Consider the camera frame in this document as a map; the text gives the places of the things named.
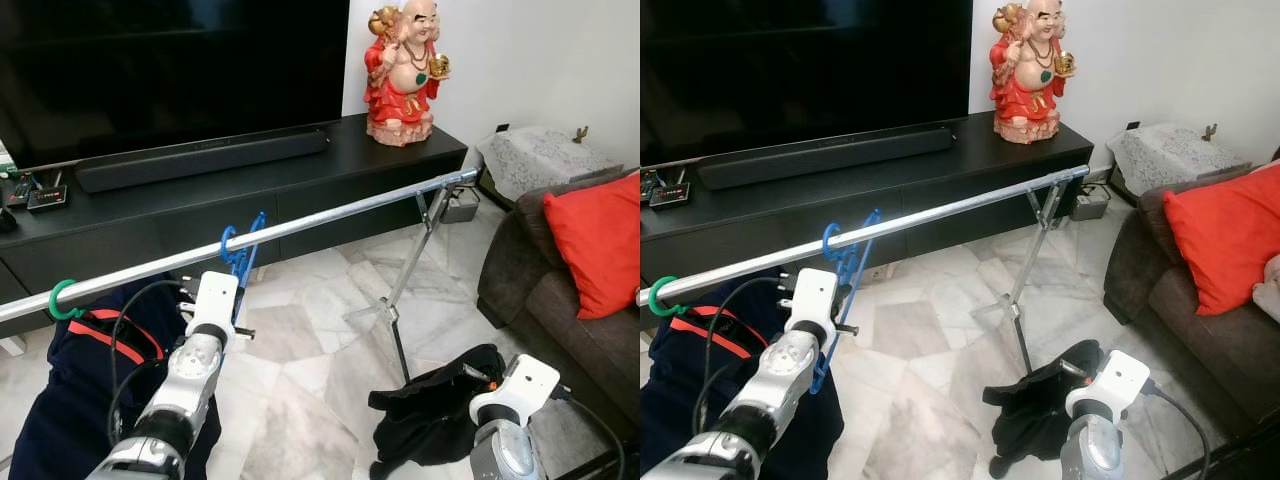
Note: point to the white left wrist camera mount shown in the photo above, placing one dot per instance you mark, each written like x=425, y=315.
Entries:
x=213, y=300
x=812, y=298

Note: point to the small black electronic box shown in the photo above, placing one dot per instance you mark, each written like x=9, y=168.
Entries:
x=47, y=198
x=668, y=195

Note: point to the black soundbar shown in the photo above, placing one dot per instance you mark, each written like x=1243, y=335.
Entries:
x=200, y=160
x=825, y=158

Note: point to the red cushion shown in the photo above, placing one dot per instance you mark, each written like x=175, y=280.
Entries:
x=1225, y=235
x=595, y=240

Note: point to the blue plastic hanger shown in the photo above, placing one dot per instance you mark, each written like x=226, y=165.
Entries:
x=850, y=265
x=240, y=262

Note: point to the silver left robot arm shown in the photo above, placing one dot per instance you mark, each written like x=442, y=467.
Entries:
x=780, y=390
x=185, y=390

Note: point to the light grey pillow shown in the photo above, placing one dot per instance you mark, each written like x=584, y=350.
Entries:
x=1270, y=290

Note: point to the brown fabric sofa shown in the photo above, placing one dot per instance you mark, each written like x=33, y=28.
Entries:
x=1190, y=340
x=560, y=340

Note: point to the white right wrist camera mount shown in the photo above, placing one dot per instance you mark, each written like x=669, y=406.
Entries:
x=1115, y=380
x=525, y=385

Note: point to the black polo shirt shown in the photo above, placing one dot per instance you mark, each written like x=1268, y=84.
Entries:
x=430, y=420
x=1040, y=410

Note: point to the lace covered side table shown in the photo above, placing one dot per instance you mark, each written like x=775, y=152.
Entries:
x=540, y=155
x=1170, y=152

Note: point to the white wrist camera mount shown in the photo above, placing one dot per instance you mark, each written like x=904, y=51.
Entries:
x=812, y=298
x=1115, y=380
x=525, y=385
x=213, y=300

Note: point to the black television console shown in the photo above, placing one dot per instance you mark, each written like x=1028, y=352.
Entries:
x=960, y=180
x=330, y=180

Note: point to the green plastic hanger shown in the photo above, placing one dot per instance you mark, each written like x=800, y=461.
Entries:
x=55, y=300
x=655, y=298

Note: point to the black flat television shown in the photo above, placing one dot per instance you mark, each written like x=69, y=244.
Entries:
x=170, y=70
x=800, y=70

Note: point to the grey power adapter box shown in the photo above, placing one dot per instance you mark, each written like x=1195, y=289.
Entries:
x=1090, y=202
x=462, y=205

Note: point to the silver metal clothes rack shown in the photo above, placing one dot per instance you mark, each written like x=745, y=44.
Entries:
x=950, y=210
x=330, y=217

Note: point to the navy shirt red stripes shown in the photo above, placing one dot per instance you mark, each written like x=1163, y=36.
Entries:
x=680, y=420
x=60, y=420

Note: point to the red laughing Buddha statue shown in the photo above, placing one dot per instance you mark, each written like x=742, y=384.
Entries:
x=1030, y=95
x=405, y=95

